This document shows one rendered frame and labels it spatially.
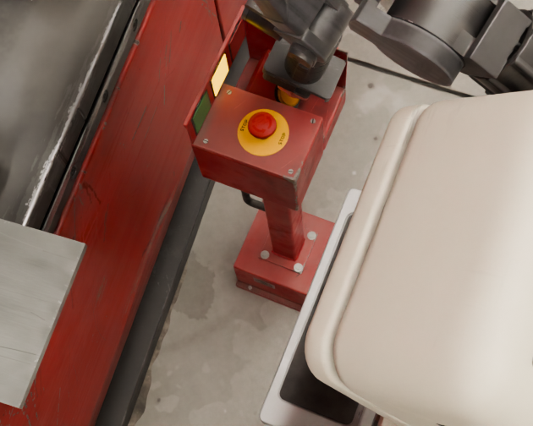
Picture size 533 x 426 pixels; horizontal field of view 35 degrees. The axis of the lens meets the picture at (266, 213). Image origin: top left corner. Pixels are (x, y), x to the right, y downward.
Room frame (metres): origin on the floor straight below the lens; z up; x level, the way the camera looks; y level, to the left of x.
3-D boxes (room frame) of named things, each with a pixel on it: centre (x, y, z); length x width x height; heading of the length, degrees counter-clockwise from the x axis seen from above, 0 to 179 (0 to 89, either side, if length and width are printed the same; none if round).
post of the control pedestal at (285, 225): (0.56, -0.03, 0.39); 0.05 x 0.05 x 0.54; 57
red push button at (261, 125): (0.51, -0.02, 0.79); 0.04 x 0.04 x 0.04
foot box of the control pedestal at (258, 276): (0.54, -0.06, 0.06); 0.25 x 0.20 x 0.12; 57
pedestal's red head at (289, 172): (0.56, -0.03, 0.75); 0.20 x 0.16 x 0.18; 147
